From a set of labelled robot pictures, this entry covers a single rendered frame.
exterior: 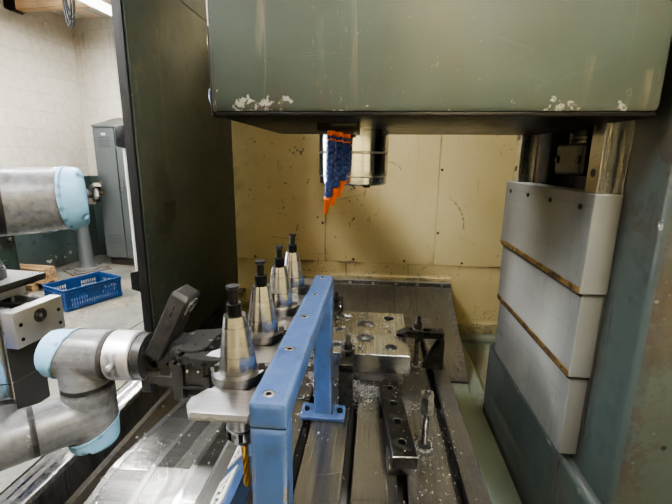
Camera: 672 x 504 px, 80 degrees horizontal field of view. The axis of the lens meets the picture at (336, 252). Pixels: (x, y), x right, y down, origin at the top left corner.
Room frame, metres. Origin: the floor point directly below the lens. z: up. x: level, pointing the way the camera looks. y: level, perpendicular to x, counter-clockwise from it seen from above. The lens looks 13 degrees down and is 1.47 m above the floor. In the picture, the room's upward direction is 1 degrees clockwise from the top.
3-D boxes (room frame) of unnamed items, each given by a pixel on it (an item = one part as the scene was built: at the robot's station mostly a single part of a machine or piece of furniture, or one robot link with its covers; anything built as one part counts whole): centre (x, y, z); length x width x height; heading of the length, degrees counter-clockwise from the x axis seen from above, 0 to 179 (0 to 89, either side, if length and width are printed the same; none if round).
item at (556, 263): (0.92, -0.48, 1.16); 0.48 x 0.05 x 0.51; 175
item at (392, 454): (0.73, -0.13, 0.93); 0.26 x 0.05 x 0.06; 0
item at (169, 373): (0.56, 0.23, 1.17); 0.12 x 0.08 x 0.09; 85
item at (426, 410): (0.71, -0.18, 0.96); 0.03 x 0.03 x 0.13
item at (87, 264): (5.17, 3.31, 0.57); 0.47 x 0.37 x 1.14; 140
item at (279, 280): (0.65, 0.10, 1.26); 0.04 x 0.04 x 0.07
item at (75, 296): (4.00, 2.62, 0.11); 0.62 x 0.42 x 0.22; 152
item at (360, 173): (0.96, -0.04, 1.47); 0.16 x 0.16 x 0.12
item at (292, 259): (0.76, 0.08, 1.26); 0.04 x 0.04 x 0.07
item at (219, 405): (0.38, 0.12, 1.21); 0.07 x 0.05 x 0.01; 85
